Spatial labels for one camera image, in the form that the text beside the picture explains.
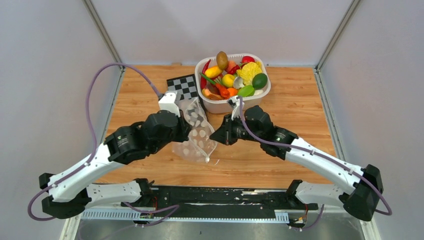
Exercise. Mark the light green leaf vegetable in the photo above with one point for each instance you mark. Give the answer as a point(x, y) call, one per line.
point(246, 91)

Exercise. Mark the white grey mushroom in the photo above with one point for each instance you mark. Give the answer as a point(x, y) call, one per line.
point(238, 83)

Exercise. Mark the dark green lime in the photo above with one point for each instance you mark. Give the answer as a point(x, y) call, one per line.
point(259, 81)

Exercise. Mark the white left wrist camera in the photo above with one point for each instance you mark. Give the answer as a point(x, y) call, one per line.
point(169, 102)

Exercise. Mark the black white checkerboard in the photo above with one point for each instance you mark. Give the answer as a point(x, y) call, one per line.
point(185, 86)

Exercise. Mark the green onion stalk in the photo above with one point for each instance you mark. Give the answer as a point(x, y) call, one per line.
point(207, 78)

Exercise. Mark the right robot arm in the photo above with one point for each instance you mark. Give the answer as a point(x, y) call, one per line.
point(358, 190)

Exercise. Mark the brown kiwi potato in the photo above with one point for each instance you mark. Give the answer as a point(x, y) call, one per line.
point(222, 60)

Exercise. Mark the red pepper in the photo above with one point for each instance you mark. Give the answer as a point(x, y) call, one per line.
point(233, 70)

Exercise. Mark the chocolate glazed eclair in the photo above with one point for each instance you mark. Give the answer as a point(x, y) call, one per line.
point(210, 92)

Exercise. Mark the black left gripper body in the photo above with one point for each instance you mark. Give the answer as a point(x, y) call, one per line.
point(180, 135)

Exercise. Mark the yellow napa cabbage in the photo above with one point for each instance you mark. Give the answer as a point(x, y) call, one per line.
point(249, 71)

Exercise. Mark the clear dotted zip bag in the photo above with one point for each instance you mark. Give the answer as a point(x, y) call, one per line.
point(199, 147)

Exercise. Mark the orange tangerine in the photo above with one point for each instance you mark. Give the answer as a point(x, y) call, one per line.
point(232, 92)

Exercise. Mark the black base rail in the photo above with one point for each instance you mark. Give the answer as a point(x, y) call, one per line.
point(221, 202)

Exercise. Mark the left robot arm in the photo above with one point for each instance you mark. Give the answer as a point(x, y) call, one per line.
point(74, 190)

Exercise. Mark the yellow mango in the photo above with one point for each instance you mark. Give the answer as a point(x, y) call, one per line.
point(213, 72)

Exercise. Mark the long red chili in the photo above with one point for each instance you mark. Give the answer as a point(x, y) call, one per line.
point(203, 80)

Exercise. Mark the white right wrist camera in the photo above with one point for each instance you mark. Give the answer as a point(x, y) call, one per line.
point(236, 103)

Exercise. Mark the red apple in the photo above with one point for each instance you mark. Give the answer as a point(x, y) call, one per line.
point(247, 59)

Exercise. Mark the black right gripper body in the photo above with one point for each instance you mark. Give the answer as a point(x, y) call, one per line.
point(235, 130)

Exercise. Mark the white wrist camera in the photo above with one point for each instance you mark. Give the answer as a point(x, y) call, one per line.
point(169, 102)
point(236, 103)

